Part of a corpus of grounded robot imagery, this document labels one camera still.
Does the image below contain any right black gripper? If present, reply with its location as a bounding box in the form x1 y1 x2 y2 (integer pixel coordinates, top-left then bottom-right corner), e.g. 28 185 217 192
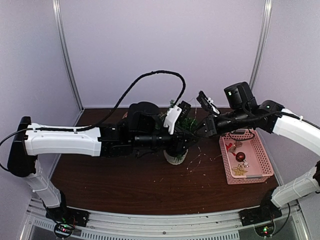
191 106 250 139

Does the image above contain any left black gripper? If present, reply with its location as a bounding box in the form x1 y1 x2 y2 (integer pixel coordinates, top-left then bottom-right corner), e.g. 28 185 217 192
131 124 200 157

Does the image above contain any small green christmas tree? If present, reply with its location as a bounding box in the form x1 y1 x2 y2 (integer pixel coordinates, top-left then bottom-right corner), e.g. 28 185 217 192
160 99 198 166

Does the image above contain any fairy light wire string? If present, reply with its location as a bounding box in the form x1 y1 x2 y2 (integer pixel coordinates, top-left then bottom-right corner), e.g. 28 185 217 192
184 97 223 173

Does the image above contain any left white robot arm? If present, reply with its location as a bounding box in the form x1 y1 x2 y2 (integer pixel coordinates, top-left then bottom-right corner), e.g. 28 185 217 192
7 101 198 222

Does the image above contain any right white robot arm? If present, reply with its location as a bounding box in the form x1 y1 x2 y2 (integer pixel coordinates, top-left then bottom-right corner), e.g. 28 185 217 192
196 81 320 221

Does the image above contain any red bauble ornament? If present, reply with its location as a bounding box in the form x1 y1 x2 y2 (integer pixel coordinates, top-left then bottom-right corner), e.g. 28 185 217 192
235 152 246 162

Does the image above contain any pink plastic basket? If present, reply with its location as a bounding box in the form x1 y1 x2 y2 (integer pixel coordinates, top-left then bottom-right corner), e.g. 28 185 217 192
219 128 274 185

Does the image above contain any small silver bell ornament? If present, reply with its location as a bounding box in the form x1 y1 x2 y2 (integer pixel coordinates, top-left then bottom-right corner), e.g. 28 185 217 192
240 161 249 168

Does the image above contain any gold star ornament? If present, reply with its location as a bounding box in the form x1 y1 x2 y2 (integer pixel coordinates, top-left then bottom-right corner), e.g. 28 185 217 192
231 165 248 176

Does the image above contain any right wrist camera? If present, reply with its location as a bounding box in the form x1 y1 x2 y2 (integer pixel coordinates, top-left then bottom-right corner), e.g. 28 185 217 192
196 90 221 115

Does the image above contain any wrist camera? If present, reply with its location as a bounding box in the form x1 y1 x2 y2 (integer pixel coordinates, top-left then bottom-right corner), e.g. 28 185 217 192
196 90 221 115
163 101 191 135

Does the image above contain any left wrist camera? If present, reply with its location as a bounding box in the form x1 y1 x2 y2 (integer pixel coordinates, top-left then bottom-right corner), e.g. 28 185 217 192
163 101 191 135

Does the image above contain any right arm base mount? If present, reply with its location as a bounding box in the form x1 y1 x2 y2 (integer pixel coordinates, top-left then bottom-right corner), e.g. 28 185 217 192
238 207 282 227

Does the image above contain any right aluminium frame post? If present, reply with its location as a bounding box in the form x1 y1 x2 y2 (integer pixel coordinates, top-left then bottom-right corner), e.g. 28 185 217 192
249 0 273 92

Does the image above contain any aluminium frame post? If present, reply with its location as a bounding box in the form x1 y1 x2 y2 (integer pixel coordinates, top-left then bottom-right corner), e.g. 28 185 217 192
52 0 84 112
249 0 273 92

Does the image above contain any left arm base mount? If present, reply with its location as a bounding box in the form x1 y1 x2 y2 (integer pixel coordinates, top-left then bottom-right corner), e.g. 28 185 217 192
45 208 90 227

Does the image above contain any left aluminium frame post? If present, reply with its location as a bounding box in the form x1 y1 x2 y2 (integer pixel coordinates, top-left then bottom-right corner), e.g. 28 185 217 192
52 0 84 112

